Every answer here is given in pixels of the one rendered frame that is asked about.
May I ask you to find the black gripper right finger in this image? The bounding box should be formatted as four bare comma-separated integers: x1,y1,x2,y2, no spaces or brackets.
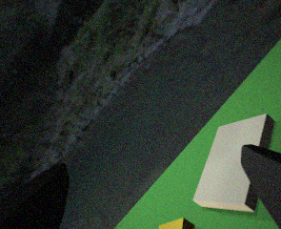
241,144,281,229

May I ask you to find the yellow rectangular block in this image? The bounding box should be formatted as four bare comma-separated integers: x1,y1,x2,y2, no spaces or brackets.
159,218,195,229

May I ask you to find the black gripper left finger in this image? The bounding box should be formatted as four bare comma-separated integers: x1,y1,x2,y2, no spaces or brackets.
0,163,70,229

